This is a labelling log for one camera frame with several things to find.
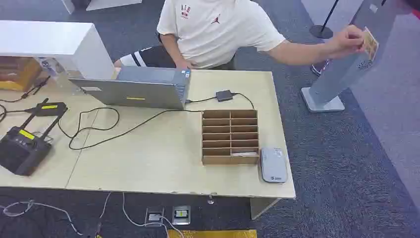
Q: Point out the person's left hand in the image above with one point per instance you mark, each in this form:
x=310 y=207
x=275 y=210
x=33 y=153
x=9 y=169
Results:
x=347 y=40

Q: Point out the round chrome stand base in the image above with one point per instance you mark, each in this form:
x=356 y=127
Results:
x=317 y=69

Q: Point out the grey floor stand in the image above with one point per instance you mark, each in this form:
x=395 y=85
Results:
x=334 y=82

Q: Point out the black power adapter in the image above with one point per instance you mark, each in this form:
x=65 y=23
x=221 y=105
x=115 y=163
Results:
x=224 y=95

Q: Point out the person in white shirt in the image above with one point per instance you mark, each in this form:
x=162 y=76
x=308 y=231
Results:
x=210 y=36

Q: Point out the grey card reader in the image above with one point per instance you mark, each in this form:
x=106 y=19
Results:
x=273 y=166

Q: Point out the pale card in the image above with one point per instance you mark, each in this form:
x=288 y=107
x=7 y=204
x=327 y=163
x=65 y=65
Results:
x=244 y=153

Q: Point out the wooden card box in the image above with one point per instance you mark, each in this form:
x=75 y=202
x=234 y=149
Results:
x=229 y=160

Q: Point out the pale desk leg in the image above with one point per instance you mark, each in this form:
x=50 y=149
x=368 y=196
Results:
x=262 y=207

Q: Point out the grey laptop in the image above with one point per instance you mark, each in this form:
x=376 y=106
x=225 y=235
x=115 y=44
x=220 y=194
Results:
x=141 y=92

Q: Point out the yellow sheet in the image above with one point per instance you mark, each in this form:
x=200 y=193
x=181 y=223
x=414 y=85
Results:
x=213 y=234

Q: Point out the steel floor socket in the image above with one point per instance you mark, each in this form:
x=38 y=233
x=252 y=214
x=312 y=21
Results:
x=181 y=215
x=154 y=216

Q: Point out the white furniture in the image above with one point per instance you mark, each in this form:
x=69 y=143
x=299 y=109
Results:
x=98 y=4

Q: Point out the white cabinet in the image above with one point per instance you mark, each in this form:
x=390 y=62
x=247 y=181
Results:
x=65 y=42

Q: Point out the black box with yellow label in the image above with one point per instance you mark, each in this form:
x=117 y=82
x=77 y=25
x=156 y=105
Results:
x=51 y=109

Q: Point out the brown cardboard box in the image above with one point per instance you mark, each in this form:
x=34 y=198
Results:
x=16 y=74

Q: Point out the black router with antennas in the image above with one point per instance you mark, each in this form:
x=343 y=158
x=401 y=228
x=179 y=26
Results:
x=19 y=152

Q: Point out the black stanchion post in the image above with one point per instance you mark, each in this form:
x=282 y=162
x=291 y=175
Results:
x=321 y=32

